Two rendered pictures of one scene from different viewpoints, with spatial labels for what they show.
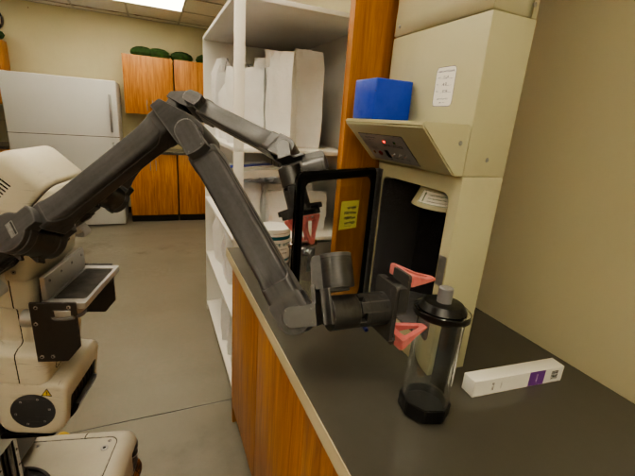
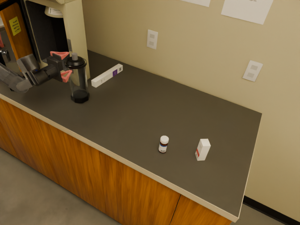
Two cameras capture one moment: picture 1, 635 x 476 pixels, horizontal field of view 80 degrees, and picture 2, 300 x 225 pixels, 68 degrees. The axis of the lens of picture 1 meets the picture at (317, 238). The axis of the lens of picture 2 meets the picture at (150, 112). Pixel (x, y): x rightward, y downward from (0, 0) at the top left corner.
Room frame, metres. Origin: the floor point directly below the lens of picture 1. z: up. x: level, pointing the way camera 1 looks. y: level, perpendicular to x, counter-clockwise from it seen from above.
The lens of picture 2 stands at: (-0.33, 0.10, 1.76)
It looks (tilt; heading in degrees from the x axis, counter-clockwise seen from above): 42 degrees down; 318
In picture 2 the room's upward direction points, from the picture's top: 7 degrees clockwise
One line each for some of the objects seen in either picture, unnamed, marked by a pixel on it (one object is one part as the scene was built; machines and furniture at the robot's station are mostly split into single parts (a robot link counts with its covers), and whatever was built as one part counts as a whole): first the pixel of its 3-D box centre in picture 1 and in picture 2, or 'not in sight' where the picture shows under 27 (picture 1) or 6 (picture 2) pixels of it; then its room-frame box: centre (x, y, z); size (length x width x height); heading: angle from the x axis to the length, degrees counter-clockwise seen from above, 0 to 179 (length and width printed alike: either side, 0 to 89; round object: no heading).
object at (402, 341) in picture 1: (404, 322); (64, 72); (0.62, -0.17, 1.16); 0.09 x 0.07 x 0.07; 113
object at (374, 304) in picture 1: (373, 308); (50, 71); (0.59, -0.11, 1.19); 0.07 x 0.07 x 0.10; 23
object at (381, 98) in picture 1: (382, 100); not in sight; (0.98, -0.13, 1.56); 0.10 x 0.10 x 0.09; 24
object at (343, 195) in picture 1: (334, 246); (14, 44); (0.94, -0.04, 1.19); 0.30 x 0.01 x 0.40; 139
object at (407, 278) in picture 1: (410, 286); (61, 58); (0.62, -0.17, 1.23); 0.09 x 0.07 x 0.07; 113
